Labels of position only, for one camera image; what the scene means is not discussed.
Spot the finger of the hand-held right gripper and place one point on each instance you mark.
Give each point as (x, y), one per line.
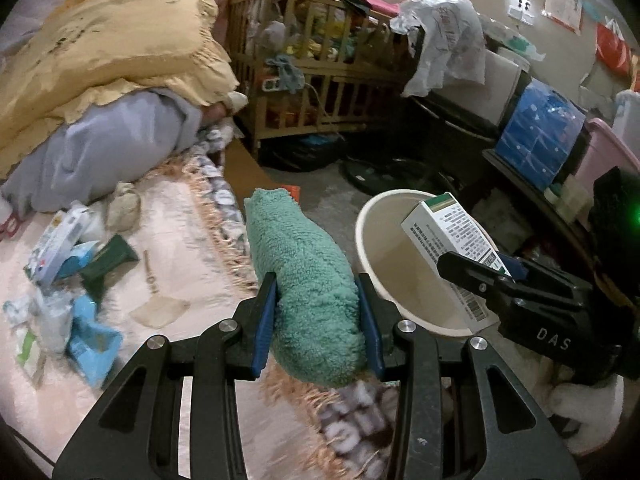
(550, 277)
(475, 277)

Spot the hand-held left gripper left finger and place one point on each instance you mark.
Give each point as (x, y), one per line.
(262, 320)

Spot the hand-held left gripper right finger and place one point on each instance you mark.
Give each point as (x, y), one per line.
(368, 320)

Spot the white medicine box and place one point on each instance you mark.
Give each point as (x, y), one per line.
(450, 230)

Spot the green fluffy towel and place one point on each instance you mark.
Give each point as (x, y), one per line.
(305, 280)

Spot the white plastic bucket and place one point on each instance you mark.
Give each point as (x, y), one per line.
(395, 260)

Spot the dark green packet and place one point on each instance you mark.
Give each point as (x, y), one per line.
(107, 260)

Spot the blue packet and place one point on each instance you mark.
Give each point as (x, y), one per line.
(92, 335)

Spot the white green milk carton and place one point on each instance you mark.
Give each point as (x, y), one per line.
(55, 245)

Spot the dark wooden shelf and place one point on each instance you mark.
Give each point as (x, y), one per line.
(525, 185)

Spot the small wooden ear pick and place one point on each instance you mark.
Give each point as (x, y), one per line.
(149, 272)

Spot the pink fuzzy bed mat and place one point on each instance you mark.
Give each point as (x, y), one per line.
(165, 240)

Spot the black round floor object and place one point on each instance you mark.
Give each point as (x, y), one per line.
(385, 177)

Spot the pink plastic tub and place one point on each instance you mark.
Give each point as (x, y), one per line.
(600, 150)

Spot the blue plastic-wrapped package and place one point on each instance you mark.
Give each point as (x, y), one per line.
(535, 135)

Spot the dark furniture piece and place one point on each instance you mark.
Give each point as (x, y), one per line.
(450, 110)

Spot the black plastic bag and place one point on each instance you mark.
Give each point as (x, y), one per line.
(305, 155)

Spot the beige cloth toy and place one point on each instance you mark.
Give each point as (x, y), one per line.
(122, 207)

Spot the pink cloth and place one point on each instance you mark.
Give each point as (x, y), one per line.
(217, 112)

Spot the clear plastic wrapper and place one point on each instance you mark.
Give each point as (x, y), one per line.
(40, 320)

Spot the grey-blue blanket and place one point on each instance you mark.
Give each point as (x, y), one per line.
(100, 160)

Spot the green white packet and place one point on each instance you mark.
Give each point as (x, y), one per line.
(29, 357)

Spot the red hanging bag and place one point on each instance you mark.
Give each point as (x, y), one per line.
(612, 47)

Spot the white plastic bag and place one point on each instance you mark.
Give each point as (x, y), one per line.
(445, 40)

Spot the blue cloth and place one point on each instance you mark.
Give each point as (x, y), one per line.
(285, 72)

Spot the wooden baby crib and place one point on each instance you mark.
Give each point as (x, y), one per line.
(234, 50)

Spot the pink red baby item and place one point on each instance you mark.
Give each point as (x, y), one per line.
(10, 220)

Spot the pile of colourful toys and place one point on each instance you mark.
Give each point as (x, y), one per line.
(320, 35)

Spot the yellow frilled pillow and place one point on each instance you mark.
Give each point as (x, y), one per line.
(100, 60)

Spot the wooden bed frame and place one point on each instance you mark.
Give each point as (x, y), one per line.
(240, 165)

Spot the white wall socket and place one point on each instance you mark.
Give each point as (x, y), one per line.
(521, 9)

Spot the paper wall notice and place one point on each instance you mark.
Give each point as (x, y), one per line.
(564, 2)

